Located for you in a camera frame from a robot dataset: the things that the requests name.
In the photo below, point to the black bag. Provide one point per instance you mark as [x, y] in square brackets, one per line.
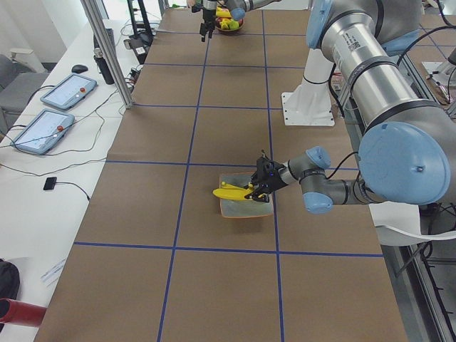
[10, 280]

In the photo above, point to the aluminium frame post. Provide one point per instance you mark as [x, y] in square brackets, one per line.
[96, 22]

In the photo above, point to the blue teach pendant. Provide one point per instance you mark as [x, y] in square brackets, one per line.
[43, 132]
[69, 91]

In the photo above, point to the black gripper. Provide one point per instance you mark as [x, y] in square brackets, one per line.
[273, 182]
[207, 16]

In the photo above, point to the blue teach pendant near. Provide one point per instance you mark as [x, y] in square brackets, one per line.
[43, 132]

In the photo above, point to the brown wicker basket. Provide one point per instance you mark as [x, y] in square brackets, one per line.
[228, 25]

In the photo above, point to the black computer mouse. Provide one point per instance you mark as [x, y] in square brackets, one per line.
[79, 68]

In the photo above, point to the yellow banana basket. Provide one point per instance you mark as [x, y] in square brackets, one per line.
[232, 194]

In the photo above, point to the small black puck device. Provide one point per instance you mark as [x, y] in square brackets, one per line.
[50, 183]

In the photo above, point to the black power adapter box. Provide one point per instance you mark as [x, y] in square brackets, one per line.
[138, 47]

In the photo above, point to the red cylinder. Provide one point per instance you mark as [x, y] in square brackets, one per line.
[21, 313]

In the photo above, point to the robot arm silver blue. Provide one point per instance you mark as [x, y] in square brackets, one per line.
[407, 152]
[237, 9]

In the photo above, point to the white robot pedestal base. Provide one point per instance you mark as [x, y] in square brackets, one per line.
[310, 103]

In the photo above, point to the grey square plate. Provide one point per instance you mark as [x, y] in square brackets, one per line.
[246, 208]

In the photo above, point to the blue teach pendant far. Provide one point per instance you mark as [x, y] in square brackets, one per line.
[69, 91]

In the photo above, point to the black water bottle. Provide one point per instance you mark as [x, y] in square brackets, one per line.
[103, 66]

